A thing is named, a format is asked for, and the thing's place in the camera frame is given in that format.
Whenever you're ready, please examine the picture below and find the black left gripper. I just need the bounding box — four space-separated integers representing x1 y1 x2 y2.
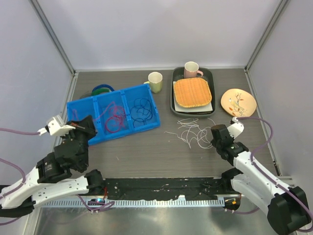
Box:
62 114 100 168

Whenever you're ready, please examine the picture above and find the white thin cable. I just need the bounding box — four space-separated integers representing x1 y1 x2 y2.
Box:
163 117 217 150

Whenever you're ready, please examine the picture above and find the blue thin cable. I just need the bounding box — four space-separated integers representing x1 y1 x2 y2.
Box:
129 97 157 128

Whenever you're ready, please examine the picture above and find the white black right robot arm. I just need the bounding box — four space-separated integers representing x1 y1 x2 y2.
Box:
211 122 312 235

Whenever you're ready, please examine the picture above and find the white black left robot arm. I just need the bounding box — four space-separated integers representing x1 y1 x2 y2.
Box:
0 115 105 218

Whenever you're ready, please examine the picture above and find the blue plastic compartment bin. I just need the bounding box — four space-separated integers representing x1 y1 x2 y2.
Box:
67 84 160 145

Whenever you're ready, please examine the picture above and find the white square plate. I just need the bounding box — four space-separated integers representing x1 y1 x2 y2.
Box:
172 80 213 114

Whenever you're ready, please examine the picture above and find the beige plate with bird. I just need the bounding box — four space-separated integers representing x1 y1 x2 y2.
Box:
221 89 257 117

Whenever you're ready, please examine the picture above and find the woven orange basket tray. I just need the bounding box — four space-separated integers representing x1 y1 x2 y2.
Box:
173 77 212 108

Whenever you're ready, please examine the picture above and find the pink ceramic mug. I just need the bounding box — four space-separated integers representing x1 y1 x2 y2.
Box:
183 61 203 78

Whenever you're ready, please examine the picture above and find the dark grey serving tray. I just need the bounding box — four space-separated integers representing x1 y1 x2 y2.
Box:
170 67 216 118

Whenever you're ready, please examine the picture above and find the light green ceramic mug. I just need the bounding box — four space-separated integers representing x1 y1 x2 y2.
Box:
144 71 163 94

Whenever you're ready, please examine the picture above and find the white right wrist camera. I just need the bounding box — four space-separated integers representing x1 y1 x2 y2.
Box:
227 117 244 139

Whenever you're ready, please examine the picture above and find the blue green cable coil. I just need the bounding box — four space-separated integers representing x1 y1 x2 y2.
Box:
91 83 114 96

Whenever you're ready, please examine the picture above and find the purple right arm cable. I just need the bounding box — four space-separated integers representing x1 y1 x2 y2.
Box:
234 117 313 233

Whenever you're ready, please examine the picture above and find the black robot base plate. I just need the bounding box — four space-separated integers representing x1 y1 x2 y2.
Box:
76 177 251 200

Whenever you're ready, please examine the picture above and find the white slotted cable duct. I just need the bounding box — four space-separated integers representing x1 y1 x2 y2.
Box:
42 197 224 208

